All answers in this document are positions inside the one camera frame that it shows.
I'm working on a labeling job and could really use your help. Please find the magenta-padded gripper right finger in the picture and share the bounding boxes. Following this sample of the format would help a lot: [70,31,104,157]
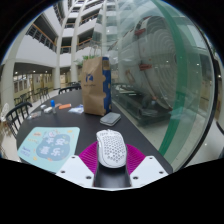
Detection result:
[125,143,169,188]

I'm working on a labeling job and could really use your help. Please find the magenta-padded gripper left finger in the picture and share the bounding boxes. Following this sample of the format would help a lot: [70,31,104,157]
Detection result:
[55,141,100,188]

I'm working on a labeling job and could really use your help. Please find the white perforated computer mouse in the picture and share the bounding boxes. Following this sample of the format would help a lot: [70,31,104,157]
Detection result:
[95,129,128,169]

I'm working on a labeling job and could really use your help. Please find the light teal printed mouse pad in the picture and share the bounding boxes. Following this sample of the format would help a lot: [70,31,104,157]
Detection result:
[17,126,81,174]

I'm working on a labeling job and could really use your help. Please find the tissue pack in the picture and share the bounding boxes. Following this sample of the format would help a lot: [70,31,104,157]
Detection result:
[68,104,85,115]

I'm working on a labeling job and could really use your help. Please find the small grey flat case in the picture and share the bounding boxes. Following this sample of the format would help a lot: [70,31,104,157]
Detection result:
[99,111,122,127]

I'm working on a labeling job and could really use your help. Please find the small blue-capped bottle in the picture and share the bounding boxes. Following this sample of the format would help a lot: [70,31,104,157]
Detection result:
[50,99,57,114]

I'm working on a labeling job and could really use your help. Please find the clear plastic packet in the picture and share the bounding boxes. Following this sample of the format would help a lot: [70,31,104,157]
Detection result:
[27,110,43,120]

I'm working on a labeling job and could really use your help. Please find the black chair with curved back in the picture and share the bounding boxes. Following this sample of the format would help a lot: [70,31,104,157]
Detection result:
[58,84,83,95]

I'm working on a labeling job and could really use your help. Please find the black slatted chair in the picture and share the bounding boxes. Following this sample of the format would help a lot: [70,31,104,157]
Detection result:
[4,101,34,139]

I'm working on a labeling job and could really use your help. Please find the brown paper bag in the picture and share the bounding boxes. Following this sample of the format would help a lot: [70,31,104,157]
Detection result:
[80,46,113,117]

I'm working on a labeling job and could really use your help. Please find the group of dark chairs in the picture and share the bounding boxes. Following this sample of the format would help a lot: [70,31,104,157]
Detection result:
[13,87,51,106]

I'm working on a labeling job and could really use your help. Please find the white lattice chair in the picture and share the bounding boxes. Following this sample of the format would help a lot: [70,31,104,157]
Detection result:
[0,102,10,123]

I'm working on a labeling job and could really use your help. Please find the green potted palm plant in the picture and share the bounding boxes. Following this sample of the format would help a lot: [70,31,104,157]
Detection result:
[75,53,93,66]

